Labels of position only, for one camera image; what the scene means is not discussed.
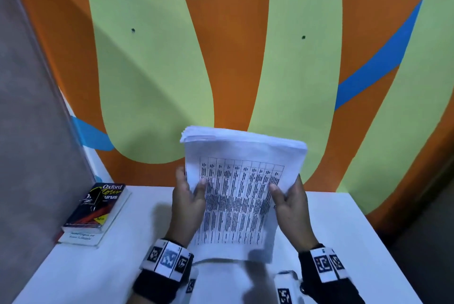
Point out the white book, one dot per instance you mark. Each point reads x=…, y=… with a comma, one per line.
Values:
x=81, y=238

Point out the gathered paper stack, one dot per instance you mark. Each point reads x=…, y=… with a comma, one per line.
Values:
x=241, y=201

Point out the person's left hand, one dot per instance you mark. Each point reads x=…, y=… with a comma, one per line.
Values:
x=186, y=211

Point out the black wristband with marker tags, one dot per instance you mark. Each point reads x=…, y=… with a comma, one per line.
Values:
x=159, y=272
x=330, y=275

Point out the person's right hand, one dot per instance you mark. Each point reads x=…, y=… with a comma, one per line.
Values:
x=294, y=215

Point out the black binder clip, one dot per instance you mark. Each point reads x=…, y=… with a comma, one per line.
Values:
x=92, y=201

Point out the grey partition board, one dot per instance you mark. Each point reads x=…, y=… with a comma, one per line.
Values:
x=35, y=137

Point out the dark paperback book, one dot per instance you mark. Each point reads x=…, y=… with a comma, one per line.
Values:
x=99, y=208

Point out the white wrist camera unit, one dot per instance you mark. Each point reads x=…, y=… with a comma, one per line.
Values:
x=191, y=286
x=287, y=289

